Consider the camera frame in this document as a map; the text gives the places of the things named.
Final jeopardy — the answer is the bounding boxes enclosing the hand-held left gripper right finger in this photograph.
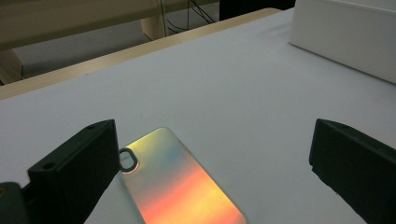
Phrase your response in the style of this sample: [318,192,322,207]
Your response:
[308,118,396,224]

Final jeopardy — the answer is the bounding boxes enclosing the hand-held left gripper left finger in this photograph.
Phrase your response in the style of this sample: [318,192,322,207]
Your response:
[27,119,120,224]

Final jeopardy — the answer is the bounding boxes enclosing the iridescent phone case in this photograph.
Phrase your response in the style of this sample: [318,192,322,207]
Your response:
[118,126,248,224]

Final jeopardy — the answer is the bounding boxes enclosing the white box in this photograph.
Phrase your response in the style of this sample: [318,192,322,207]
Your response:
[289,0,396,85]

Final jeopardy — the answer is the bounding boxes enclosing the beige wooden desk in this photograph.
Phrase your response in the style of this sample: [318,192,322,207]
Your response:
[0,0,220,86]

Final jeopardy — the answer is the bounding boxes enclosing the dark object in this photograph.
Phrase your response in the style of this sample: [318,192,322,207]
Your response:
[219,0,297,21]

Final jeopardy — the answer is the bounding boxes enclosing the black cables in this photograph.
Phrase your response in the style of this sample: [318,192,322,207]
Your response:
[158,0,217,35]

